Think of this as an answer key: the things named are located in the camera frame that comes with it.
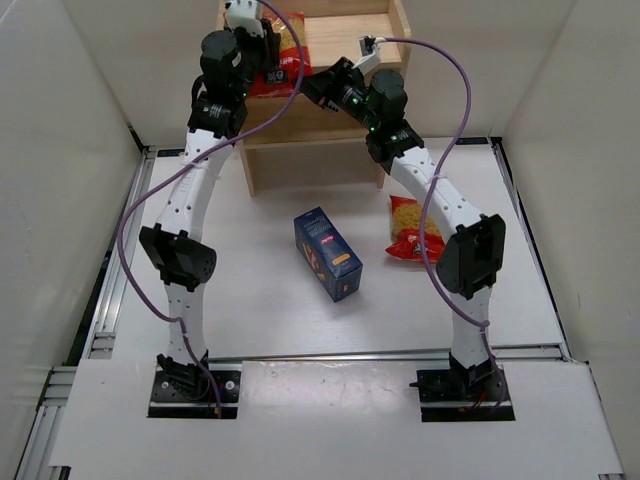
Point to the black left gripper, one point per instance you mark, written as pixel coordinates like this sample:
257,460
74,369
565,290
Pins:
273,62

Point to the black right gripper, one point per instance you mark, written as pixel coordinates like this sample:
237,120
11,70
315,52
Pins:
326,85

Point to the red pasta bag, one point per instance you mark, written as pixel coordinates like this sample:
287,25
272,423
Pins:
280,81
405,224

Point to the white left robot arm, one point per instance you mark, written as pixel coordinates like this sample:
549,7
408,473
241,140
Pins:
230,61

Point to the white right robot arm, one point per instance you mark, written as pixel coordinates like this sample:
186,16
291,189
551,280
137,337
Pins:
474,242

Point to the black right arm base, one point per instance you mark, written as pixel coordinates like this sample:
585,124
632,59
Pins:
454,395

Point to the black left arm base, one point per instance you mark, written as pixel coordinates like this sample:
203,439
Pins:
185,392

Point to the wooden three-tier shelf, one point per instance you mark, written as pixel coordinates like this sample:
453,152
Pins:
333,30

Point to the blue pasta box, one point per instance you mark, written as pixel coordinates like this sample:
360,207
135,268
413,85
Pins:
328,254

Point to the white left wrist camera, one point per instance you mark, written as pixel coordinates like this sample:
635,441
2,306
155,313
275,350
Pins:
245,14

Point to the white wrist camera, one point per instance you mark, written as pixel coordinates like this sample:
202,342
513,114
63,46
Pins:
370,54
245,14

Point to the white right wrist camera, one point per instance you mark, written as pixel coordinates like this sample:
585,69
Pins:
370,54

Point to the aluminium rail frame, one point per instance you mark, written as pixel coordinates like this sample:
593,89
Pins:
325,385

